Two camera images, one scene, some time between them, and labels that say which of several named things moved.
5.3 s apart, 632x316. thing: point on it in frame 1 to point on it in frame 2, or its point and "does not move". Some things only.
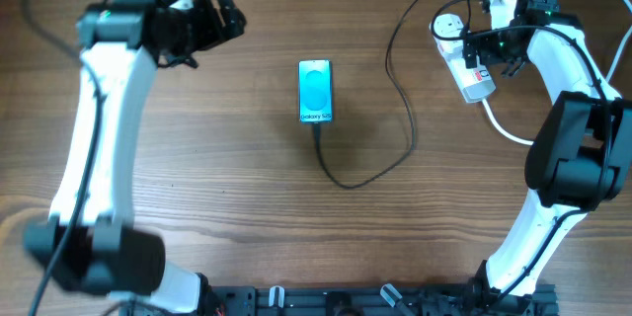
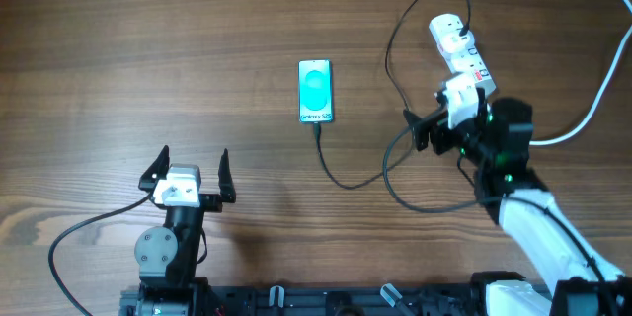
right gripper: (485, 50) to (439, 130)
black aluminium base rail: (538, 300) does not move
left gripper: (215, 33) to (211, 201)
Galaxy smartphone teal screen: (315, 91) does not move
